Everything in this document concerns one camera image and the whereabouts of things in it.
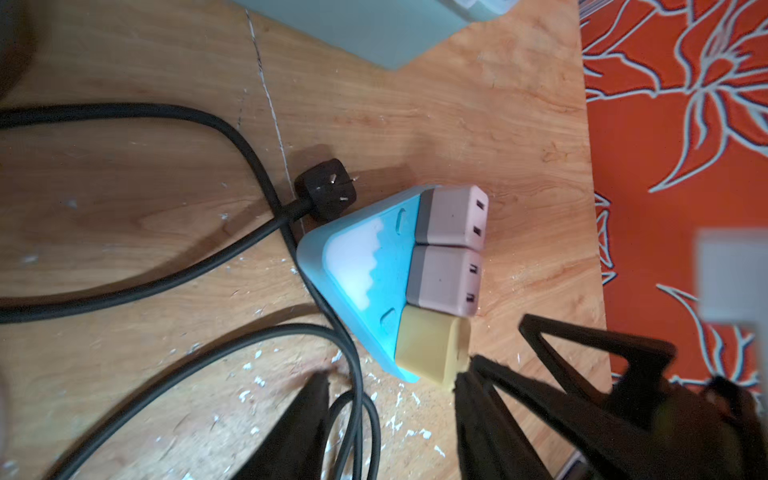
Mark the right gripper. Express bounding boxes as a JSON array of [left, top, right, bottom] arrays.
[[519, 314, 767, 479]]

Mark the grey plastic storage box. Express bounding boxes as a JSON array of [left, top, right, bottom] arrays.
[[239, 0, 516, 70]]

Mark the yellow plug adapter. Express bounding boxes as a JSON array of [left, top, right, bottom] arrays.
[[395, 305, 471, 391]]

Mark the pink plug adapter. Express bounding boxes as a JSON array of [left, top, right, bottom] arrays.
[[406, 245, 483, 317], [415, 185, 489, 252]]

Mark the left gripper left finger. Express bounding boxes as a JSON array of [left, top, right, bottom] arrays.
[[233, 371, 329, 479]]

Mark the black power cable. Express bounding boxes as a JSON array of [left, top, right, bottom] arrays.
[[0, 103, 383, 480]]

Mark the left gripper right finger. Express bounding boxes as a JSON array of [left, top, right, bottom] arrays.
[[452, 355, 601, 480]]

